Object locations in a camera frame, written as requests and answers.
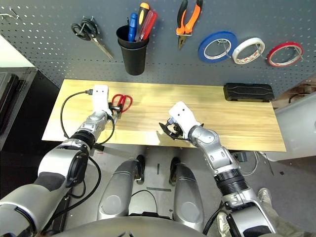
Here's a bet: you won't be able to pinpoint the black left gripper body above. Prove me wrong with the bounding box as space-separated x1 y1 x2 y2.
107 101 122 114

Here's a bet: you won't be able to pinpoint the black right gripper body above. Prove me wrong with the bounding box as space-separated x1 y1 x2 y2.
169 118 185 139

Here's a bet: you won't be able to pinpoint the red handled scissors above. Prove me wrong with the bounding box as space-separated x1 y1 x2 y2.
111 93 133 120

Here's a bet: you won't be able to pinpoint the red handled screwdriver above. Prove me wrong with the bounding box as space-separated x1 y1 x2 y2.
138 9 158 42

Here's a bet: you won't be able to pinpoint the orange black needle-nose pliers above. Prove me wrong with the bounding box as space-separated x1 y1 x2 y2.
176 0 204 51

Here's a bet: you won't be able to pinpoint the red tape roll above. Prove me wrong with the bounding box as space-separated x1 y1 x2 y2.
267 41 304 68

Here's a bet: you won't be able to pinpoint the dark grey metal pegboard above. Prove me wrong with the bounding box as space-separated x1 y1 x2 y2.
0 0 316 97

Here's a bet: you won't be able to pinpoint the black plastic tool cup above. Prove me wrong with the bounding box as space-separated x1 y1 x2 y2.
116 24 150 76

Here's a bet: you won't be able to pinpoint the silver right robot leg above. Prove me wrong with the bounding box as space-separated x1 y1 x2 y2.
169 157 205 233

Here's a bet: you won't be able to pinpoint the silver robot leg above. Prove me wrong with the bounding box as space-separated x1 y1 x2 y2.
97 155 146 222
169 157 205 233

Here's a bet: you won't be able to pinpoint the small black ribbed case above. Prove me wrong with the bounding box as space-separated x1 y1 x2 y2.
223 82 275 102

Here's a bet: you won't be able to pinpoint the silver left robot leg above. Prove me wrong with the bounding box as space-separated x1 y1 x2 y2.
97 155 146 222

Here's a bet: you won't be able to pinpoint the blue tape roll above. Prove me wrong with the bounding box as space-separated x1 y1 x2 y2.
197 31 239 64

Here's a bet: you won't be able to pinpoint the black equipment cart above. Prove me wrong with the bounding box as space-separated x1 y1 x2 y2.
0 66 60 151

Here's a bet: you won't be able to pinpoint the metal tape peg hook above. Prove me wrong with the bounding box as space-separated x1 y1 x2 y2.
217 39 232 54
292 47 305 60
255 43 269 60

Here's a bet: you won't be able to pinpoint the grey worn sneaker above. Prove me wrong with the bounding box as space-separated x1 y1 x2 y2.
257 187 272 204
217 212 232 235

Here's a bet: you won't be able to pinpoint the grey robot torso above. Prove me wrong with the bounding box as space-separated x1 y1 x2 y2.
53 216 208 237

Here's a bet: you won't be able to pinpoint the large black ribbed case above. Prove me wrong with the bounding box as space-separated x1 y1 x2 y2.
0 74 27 124

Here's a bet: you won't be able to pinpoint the white tape roll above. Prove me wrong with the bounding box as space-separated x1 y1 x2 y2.
232 37 266 65

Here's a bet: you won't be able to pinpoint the grey white rounded casing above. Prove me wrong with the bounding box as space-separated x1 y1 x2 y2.
266 91 316 162

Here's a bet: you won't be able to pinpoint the olive trouser leg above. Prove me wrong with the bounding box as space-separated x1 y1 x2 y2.
261 201 316 237

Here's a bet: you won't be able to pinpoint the double metal peg hook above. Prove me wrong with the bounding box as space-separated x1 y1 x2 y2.
0 6 20 20

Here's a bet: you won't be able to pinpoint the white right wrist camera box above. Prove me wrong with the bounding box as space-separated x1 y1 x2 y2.
168 101 202 135

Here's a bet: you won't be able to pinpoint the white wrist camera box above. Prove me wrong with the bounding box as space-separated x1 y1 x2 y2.
91 84 111 116
168 101 202 135

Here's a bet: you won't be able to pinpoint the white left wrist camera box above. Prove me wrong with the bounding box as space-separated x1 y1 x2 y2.
91 84 111 116

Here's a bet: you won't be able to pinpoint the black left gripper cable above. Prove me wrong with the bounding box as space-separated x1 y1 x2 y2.
95 115 116 145

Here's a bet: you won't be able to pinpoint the black left wrist camera cable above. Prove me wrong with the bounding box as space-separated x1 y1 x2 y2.
60 90 94 139

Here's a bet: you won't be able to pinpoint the black handled scissors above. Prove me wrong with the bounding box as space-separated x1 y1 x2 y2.
71 16 115 60

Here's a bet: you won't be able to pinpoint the black robot waist cable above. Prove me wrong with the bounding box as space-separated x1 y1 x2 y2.
130 189 158 215

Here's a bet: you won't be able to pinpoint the blue handled screwdriver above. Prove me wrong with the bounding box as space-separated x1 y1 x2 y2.
127 12 139 42

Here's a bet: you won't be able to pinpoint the white floor cables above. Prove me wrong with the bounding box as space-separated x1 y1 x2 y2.
237 151 266 176

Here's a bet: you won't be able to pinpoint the orange black handled screwdriver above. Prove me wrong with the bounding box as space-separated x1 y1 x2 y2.
134 2 151 42

